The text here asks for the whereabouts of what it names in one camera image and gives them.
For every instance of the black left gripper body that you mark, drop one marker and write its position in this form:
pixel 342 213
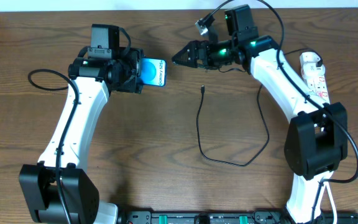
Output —
pixel 137 71

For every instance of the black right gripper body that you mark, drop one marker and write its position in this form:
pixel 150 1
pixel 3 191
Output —
pixel 197 53

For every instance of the blue screen Galaxy smartphone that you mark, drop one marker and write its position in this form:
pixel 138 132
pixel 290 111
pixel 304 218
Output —
pixel 153 72

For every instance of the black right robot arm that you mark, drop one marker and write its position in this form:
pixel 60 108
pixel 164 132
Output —
pixel 316 140

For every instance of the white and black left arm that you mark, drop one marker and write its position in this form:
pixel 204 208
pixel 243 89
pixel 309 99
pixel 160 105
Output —
pixel 57 188

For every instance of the white USB charger plug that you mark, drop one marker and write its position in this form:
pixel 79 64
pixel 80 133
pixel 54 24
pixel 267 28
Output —
pixel 311 62

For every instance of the white power strip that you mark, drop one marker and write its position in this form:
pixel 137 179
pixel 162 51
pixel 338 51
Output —
pixel 314 78

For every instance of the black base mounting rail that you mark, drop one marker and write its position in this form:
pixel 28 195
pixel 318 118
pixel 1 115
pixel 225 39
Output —
pixel 254 217

